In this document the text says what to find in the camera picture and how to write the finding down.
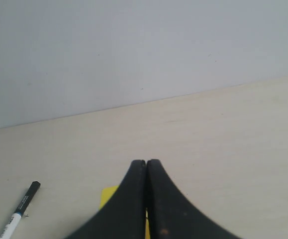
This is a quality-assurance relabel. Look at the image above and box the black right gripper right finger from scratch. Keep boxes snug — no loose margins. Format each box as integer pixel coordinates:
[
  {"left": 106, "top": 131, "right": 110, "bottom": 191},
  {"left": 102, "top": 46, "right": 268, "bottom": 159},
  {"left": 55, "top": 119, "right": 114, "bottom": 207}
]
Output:
[{"left": 146, "top": 159, "right": 239, "bottom": 239}]

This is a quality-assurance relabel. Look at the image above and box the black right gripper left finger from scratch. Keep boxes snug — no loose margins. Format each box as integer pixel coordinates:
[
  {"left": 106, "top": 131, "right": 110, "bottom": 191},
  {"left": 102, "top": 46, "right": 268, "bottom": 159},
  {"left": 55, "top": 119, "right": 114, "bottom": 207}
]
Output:
[{"left": 67, "top": 160, "right": 146, "bottom": 239}]

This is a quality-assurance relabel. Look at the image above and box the yellow foam cube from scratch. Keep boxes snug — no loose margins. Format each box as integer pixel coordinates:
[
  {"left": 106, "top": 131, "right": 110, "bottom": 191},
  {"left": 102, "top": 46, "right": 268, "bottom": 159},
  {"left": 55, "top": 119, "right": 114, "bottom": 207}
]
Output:
[{"left": 99, "top": 185, "right": 151, "bottom": 239}]

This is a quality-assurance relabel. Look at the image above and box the black and white marker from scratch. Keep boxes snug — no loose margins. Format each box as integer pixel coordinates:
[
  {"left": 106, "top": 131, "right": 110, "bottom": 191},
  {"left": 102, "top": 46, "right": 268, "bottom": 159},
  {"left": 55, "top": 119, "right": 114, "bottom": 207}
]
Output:
[{"left": 0, "top": 181, "right": 41, "bottom": 239}]

